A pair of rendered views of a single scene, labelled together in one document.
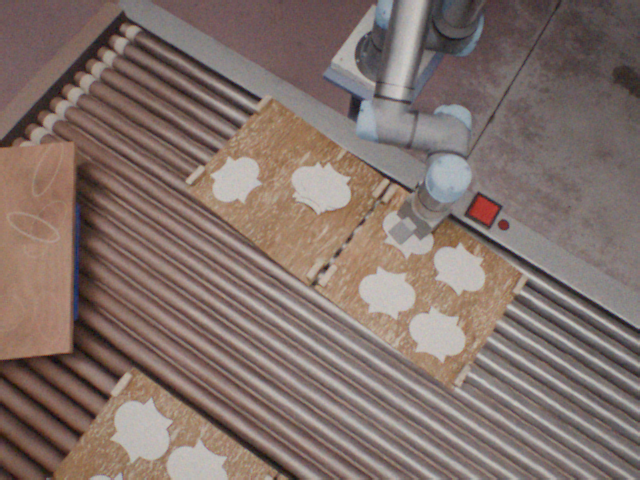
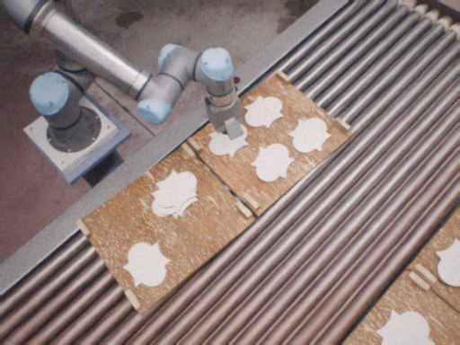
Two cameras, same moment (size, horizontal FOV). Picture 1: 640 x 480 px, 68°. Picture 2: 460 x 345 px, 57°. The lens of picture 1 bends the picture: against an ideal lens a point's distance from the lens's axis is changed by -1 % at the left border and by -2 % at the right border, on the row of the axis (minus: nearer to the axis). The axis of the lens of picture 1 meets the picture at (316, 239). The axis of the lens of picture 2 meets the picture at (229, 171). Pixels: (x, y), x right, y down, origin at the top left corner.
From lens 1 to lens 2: 0.43 m
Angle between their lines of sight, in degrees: 25
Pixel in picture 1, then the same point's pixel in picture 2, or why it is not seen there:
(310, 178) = (164, 199)
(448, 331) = (308, 127)
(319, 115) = (108, 188)
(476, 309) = (295, 107)
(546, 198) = (199, 89)
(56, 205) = not seen: outside the picture
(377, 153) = (155, 150)
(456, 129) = (181, 51)
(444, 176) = (217, 62)
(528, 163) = not seen: hidden behind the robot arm
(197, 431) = (368, 333)
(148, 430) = not seen: outside the picture
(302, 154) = (140, 205)
